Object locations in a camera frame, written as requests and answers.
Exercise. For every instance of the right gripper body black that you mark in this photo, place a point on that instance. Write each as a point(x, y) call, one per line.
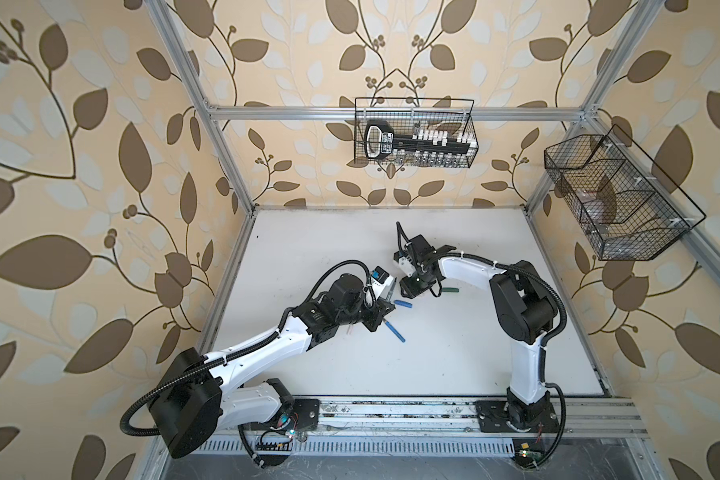
point(415, 284)

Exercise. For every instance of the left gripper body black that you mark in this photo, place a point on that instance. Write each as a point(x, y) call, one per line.
point(371, 316)

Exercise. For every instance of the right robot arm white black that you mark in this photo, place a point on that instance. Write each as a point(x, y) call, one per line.
point(528, 310)

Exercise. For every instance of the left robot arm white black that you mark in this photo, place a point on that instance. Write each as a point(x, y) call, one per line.
point(200, 393)

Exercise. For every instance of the blue pen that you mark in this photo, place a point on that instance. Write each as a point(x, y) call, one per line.
point(395, 332)

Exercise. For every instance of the black white tool in basket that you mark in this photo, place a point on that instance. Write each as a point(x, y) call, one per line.
point(379, 140)

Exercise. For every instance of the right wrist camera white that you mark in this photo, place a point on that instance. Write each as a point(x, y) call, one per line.
point(403, 263)

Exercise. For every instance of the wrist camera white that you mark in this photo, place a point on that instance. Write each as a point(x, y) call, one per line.
point(383, 283)
point(403, 263)

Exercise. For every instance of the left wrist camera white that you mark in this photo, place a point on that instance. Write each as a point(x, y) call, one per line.
point(383, 283)

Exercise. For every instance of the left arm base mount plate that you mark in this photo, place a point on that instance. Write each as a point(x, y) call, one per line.
point(300, 415)

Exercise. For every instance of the black wire basket back wall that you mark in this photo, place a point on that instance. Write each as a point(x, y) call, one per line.
point(431, 113)

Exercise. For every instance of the black wire basket wall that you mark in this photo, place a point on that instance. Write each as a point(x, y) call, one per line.
point(628, 206)
point(431, 113)

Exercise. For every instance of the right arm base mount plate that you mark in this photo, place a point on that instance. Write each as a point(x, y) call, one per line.
point(502, 416)

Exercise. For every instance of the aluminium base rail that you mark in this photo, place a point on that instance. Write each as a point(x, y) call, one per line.
point(401, 426)

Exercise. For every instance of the black wire basket right wall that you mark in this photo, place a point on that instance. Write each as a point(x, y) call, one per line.
point(628, 206)

